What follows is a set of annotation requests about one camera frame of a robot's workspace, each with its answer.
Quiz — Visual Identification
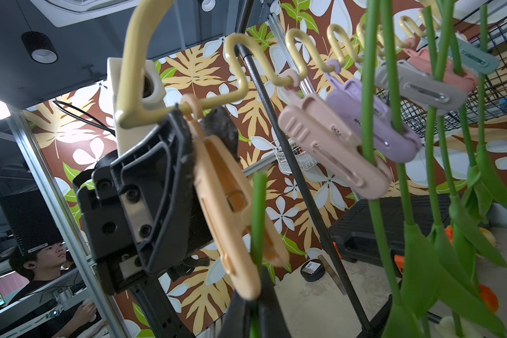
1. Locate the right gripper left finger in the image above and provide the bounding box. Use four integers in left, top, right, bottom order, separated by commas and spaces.
217, 292, 254, 338

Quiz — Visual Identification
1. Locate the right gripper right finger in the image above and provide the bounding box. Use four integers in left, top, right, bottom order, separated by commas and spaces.
258, 267, 291, 338

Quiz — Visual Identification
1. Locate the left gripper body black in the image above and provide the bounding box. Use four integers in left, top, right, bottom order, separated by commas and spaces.
75, 105, 242, 297

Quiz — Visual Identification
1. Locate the black metal clothes rack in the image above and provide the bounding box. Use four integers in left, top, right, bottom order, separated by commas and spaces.
235, 45, 392, 337

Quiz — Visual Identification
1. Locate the orange tulip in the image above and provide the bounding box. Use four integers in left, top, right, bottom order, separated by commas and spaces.
475, 3, 507, 218

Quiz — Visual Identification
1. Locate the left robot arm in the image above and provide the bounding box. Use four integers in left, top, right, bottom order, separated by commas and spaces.
73, 110, 212, 337

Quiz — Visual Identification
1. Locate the round black digital scale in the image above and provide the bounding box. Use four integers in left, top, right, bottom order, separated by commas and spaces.
299, 259, 325, 283

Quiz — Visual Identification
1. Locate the metal ruler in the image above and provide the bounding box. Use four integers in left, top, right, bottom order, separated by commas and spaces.
318, 255, 347, 295

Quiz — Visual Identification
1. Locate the black plastic tool case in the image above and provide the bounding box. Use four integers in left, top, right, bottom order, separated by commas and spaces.
329, 195, 433, 266

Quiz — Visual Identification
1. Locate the person in background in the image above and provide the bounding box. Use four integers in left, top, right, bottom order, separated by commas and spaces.
0, 241, 98, 338

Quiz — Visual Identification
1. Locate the black ceiling spotlight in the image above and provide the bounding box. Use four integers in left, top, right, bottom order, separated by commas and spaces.
21, 31, 59, 64

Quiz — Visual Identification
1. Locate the white wire basket left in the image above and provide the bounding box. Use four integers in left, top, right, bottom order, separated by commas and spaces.
272, 137, 320, 176

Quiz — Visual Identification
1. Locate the black wire wall basket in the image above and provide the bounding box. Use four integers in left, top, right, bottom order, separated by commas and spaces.
375, 0, 507, 138

